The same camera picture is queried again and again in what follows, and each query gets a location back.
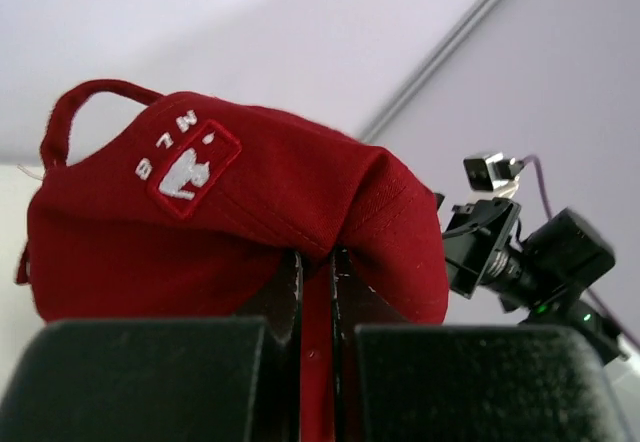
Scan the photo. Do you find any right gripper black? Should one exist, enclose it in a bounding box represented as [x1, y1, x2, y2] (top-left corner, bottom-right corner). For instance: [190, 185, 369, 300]
[442, 198, 538, 302]

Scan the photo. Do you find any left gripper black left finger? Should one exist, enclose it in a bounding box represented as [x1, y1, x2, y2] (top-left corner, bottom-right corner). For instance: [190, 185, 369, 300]
[1, 252, 303, 441]

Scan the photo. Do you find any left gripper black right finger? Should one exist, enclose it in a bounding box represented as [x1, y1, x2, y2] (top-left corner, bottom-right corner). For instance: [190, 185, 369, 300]
[330, 249, 633, 441]

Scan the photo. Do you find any red LA baseball cap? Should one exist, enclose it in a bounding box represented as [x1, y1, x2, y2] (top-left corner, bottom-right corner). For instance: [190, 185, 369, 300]
[16, 79, 449, 441]

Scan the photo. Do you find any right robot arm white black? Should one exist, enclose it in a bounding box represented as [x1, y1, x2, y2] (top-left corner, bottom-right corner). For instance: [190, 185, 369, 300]
[442, 197, 625, 364]

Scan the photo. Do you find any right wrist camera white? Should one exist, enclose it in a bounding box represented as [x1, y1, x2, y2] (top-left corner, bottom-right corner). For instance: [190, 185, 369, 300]
[463, 152, 524, 203]

